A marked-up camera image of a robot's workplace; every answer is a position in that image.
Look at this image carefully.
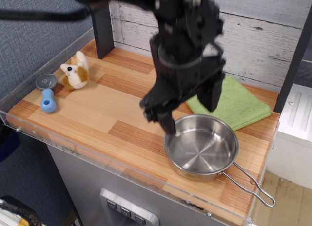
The plush corgi toy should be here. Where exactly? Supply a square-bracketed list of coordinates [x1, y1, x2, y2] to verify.
[60, 51, 89, 91]

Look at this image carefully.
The white aluminium side unit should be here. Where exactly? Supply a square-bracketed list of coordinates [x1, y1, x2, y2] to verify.
[267, 84, 312, 189]

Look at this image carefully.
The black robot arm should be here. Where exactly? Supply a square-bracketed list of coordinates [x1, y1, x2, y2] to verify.
[76, 0, 225, 134]

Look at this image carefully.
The green folded cloth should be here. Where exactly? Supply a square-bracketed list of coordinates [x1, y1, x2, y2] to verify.
[186, 76, 271, 131]

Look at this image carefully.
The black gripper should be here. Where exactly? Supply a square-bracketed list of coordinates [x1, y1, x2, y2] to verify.
[140, 34, 225, 135]

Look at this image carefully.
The blue grey toy scoop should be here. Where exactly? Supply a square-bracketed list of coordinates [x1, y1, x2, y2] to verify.
[35, 74, 58, 113]

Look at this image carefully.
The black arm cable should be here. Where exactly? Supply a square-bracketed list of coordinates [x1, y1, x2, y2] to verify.
[0, 5, 93, 22]

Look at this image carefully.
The grey cabinet with buttons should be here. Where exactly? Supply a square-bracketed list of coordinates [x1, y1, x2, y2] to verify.
[48, 146, 222, 226]

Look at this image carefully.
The stainless steel pan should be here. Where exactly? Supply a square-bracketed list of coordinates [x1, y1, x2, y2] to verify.
[163, 114, 276, 208]

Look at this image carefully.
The black vertical post right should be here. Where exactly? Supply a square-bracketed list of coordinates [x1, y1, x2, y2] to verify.
[273, 7, 312, 113]

